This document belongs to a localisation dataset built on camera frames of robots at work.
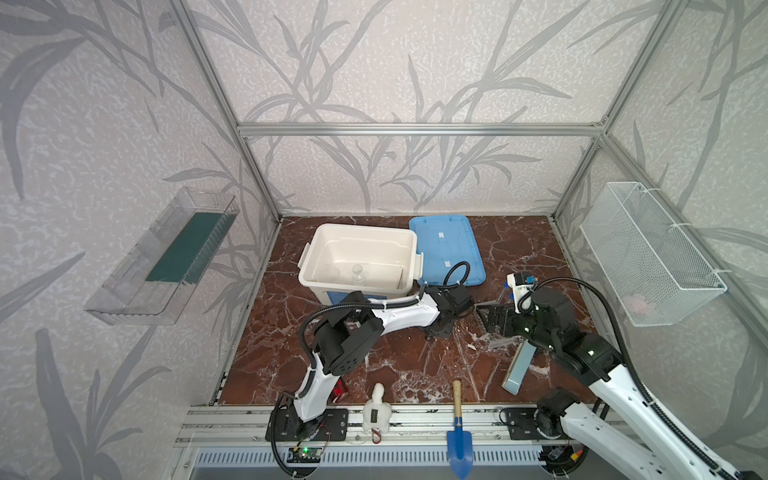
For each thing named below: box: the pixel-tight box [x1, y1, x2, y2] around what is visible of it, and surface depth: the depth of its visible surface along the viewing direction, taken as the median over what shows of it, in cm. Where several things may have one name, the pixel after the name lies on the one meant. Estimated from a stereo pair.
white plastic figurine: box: [362, 382, 392, 444], surface depth 75 cm
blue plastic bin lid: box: [410, 215, 487, 286], surface depth 114 cm
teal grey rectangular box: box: [502, 339, 537, 396], surface depth 80 cm
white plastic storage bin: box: [297, 223, 424, 306], surface depth 96 cm
